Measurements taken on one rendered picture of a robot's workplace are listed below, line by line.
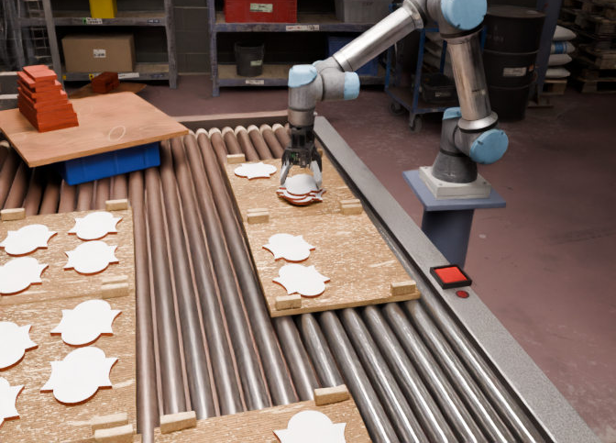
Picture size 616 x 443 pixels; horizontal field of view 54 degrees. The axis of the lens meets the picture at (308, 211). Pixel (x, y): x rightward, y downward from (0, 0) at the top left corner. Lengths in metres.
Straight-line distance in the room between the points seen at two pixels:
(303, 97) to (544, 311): 1.89
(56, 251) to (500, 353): 1.07
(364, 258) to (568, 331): 1.69
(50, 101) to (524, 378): 1.58
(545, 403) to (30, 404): 0.93
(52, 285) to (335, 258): 0.66
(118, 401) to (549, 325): 2.27
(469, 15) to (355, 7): 4.26
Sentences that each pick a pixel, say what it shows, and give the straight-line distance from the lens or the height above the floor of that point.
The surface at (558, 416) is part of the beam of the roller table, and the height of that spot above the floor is 0.92.
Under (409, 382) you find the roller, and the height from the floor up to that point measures 0.92.
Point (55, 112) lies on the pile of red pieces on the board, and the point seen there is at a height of 1.10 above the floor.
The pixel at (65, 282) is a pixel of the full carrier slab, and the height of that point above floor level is 0.94.
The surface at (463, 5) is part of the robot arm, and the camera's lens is 1.73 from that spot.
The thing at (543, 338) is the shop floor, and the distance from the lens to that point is 2.98.
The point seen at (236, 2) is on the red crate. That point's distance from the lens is 5.79.
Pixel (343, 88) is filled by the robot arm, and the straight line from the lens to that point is 1.68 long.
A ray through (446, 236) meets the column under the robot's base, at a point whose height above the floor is 0.72.
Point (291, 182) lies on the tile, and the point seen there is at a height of 0.97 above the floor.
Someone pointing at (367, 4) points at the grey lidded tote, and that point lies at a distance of 5.99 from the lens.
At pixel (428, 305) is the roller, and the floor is 0.91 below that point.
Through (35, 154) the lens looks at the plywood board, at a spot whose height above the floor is 1.04.
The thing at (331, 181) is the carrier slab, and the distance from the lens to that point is 1.92.
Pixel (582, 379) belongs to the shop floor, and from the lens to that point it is 2.83.
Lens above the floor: 1.75
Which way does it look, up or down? 28 degrees down
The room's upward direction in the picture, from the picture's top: 2 degrees clockwise
